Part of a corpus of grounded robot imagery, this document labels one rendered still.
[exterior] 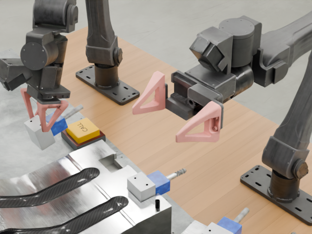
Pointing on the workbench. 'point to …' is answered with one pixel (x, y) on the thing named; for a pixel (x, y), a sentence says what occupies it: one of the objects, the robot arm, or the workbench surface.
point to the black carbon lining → (76, 221)
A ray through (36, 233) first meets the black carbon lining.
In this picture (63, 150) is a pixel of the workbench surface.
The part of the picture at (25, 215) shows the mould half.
